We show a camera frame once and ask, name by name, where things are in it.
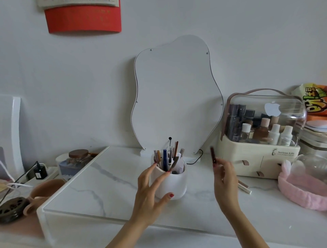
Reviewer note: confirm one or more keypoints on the orange snack bag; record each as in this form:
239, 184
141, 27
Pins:
315, 102

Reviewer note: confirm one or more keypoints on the black charger plug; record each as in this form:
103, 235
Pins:
40, 171

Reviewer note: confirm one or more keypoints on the pink mug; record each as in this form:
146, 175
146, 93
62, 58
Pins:
43, 191

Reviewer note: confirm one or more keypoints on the person's left hand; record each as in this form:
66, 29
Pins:
147, 196

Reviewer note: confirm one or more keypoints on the red paper wall hanging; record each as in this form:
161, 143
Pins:
83, 20

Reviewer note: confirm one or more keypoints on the pink fluffy headband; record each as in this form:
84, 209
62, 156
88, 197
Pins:
301, 194

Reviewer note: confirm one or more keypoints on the group of cosmetic bottles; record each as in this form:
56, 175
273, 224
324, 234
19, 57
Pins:
260, 130

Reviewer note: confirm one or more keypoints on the person's left thumb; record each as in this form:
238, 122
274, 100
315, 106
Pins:
164, 200

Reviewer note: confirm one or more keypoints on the bunch of pens and brushes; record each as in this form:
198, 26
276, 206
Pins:
166, 159

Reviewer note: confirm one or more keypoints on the glass jar with wooden lid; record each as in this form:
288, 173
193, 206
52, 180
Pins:
75, 162

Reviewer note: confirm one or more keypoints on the white power strip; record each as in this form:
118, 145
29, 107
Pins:
42, 176

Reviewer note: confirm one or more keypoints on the white pen holder cup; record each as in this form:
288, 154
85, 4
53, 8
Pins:
173, 185

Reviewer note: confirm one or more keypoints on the person's right hand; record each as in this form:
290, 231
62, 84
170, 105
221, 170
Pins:
228, 191

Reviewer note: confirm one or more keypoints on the person's right forearm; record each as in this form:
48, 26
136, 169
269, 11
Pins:
246, 230

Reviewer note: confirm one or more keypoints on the white storage box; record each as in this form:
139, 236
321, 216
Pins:
313, 143

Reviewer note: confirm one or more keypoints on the person's right fingers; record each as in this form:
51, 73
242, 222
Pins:
222, 170

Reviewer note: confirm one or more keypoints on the wavy white vanity mirror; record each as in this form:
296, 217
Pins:
176, 94

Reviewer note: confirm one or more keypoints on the brown makeup pencil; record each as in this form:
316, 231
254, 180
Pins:
213, 154

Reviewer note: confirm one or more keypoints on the cream cosmetic organizer box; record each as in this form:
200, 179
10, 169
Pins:
255, 161

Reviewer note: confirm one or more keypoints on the dark round tin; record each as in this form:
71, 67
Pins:
12, 210

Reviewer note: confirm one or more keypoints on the person's left forearm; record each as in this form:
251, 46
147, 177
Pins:
127, 236

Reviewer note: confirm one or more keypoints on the clear glass dome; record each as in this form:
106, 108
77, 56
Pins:
311, 166

